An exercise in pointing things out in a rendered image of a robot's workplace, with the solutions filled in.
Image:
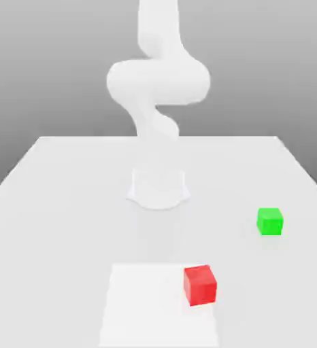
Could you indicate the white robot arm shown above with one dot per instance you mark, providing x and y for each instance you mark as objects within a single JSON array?
[{"x": 158, "y": 81}]

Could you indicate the small red cube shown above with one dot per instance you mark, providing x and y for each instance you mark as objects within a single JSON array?
[{"x": 200, "y": 285}]

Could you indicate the small green cube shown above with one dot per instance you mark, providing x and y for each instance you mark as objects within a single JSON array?
[{"x": 269, "y": 221}]

